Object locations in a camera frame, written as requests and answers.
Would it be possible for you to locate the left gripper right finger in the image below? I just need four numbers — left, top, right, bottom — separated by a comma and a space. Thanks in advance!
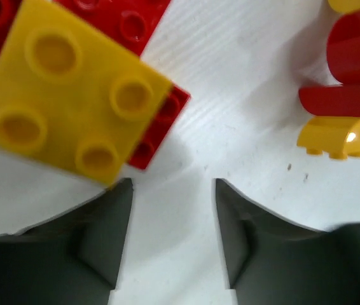
214, 179, 360, 304

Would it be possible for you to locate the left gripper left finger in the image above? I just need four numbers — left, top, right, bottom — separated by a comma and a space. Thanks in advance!
0, 178, 134, 304

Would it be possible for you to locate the yellow square face brick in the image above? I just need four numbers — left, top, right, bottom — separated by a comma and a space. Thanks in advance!
0, 1, 172, 186

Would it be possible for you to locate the red long lego brick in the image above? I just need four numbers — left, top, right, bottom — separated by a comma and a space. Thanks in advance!
0, 0, 190, 170

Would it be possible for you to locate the yellow curved lego brick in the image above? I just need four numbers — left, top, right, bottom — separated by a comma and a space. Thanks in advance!
297, 116, 360, 160

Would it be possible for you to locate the yellow rounded lego brick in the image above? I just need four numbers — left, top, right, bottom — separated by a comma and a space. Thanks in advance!
327, 0, 360, 14

